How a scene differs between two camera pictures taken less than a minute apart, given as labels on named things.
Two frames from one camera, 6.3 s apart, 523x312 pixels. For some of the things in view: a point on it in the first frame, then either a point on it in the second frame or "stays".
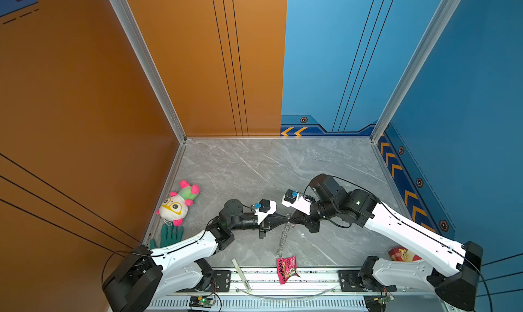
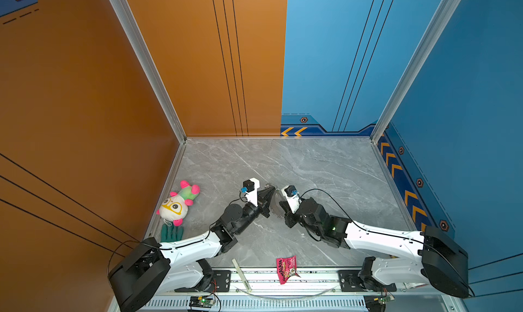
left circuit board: [201, 301] stays
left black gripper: [272, 224] to [263, 200]
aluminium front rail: [284, 289] stays
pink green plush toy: [174, 208] stays
